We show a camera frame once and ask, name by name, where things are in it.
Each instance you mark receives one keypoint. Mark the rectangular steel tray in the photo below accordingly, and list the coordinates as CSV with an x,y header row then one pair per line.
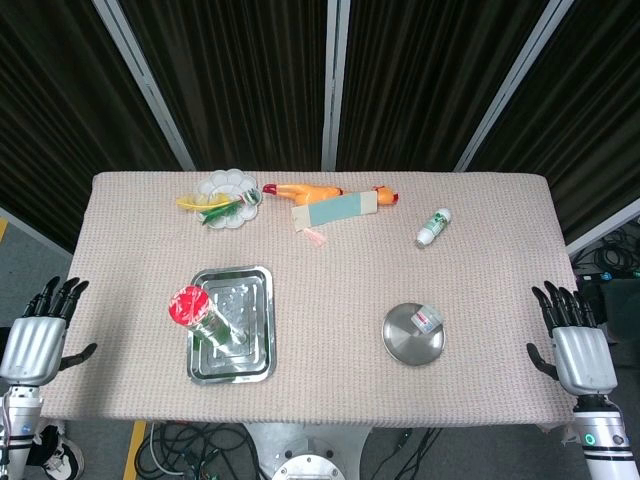
x,y
252,300

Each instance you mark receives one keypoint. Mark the black white sneaker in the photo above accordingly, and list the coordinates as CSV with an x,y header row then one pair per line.
x,y
67,457

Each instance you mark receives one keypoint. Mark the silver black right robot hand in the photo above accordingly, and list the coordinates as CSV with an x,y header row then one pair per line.
x,y
582,357

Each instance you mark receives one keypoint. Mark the small white jar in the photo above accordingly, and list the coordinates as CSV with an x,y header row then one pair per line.
x,y
426,319

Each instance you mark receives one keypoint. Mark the yellow floor tape strip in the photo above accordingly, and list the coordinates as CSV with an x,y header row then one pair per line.
x,y
134,450

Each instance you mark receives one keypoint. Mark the yellow green feather shuttlecock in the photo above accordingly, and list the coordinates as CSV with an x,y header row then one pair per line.
x,y
200,202

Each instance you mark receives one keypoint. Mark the grey aluminium partition post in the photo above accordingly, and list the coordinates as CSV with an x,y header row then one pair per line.
x,y
510,90
334,85
145,85

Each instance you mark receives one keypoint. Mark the white green plastic bottle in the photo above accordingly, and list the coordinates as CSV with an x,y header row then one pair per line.
x,y
433,227

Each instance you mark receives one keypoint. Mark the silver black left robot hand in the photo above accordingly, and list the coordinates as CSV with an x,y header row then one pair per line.
x,y
32,345

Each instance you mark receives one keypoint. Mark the grey partition base rail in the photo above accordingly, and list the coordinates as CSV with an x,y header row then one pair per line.
x,y
605,225
30,227

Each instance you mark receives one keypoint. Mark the red-lidded green can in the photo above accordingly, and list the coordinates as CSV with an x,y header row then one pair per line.
x,y
189,305

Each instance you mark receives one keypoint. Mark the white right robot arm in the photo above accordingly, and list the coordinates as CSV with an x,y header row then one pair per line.
x,y
602,440

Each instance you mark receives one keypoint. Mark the round steel plate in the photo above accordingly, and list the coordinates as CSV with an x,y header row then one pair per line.
x,y
405,345

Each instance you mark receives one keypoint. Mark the orange rubber chicken toy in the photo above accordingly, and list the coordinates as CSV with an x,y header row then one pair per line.
x,y
315,191

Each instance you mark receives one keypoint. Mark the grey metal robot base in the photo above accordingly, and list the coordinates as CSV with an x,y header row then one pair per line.
x,y
310,450

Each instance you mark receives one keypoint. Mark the pink woven tablecloth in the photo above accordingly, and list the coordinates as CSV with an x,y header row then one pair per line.
x,y
370,270

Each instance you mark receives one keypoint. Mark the white flower-shaped palette dish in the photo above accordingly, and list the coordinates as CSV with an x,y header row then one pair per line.
x,y
220,186

